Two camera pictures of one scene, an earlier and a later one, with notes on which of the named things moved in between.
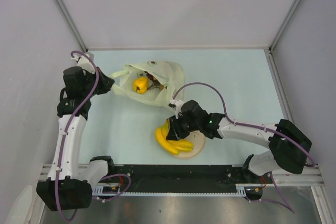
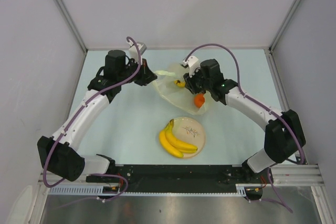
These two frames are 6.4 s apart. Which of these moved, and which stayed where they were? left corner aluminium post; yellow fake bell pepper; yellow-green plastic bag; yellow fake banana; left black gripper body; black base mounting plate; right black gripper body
Moved: yellow fake bell pepper; yellow-green plastic bag; yellow fake banana; left black gripper body; right black gripper body
Stayed: left corner aluminium post; black base mounting plate
